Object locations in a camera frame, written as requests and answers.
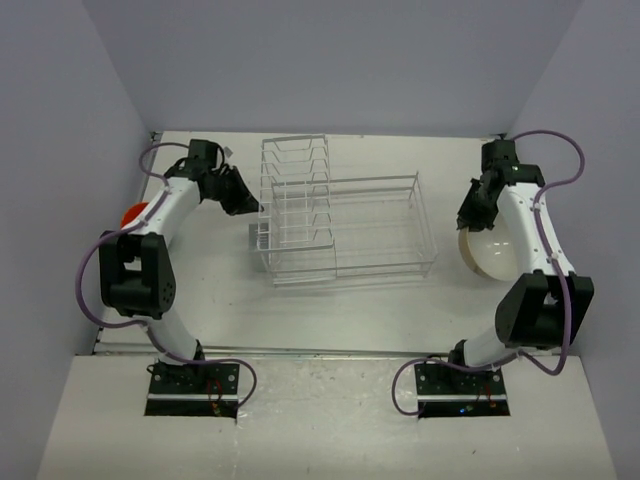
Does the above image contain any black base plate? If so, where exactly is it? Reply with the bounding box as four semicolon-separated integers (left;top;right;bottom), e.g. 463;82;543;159
144;361;240;419
413;362;511;418

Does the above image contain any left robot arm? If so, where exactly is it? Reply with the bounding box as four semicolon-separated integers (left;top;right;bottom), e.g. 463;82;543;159
97;139;262;393

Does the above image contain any orange plastic bowl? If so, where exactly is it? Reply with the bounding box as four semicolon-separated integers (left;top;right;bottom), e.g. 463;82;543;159
120;202;148;228

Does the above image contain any large beige ceramic bowl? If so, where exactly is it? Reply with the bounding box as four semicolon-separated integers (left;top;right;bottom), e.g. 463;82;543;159
458;225;518;282

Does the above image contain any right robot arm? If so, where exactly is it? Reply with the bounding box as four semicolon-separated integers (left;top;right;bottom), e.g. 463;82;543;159
446;138;595;393

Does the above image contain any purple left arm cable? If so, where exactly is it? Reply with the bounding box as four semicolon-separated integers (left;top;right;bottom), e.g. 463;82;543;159
73;141;258;415

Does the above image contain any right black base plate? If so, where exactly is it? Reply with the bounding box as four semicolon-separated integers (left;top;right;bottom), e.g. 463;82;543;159
413;362;511;418

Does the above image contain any white wire dish rack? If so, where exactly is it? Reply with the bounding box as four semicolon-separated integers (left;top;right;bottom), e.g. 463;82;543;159
248;135;437;286

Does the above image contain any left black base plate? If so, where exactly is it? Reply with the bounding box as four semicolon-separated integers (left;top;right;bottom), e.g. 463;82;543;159
144;361;240;419

